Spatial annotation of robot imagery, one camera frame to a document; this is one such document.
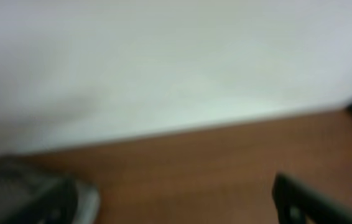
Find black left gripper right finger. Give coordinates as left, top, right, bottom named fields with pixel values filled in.
left=272, top=173, right=352, bottom=224

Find grey shorts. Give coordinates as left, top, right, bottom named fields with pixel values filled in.
left=0, top=158, right=101, bottom=224

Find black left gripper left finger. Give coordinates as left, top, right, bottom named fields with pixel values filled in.
left=4, top=177, right=78, bottom=224

